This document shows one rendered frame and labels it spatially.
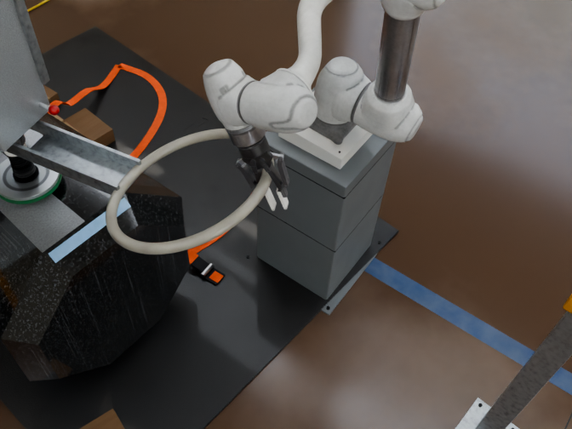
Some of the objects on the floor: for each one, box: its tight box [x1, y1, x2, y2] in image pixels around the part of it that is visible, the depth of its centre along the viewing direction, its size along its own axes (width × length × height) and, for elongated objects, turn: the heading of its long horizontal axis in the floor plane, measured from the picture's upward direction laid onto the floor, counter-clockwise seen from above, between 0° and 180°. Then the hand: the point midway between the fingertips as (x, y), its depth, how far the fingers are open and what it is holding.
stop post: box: [455, 294, 572, 429], centre depth 209 cm, size 20×20×109 cm
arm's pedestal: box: [246, 87, 397, 316], centre depth 271 cm, size 50×50×80 cm
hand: (276, 197), depth 168 cm, fingers closed on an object, 3 cm apart
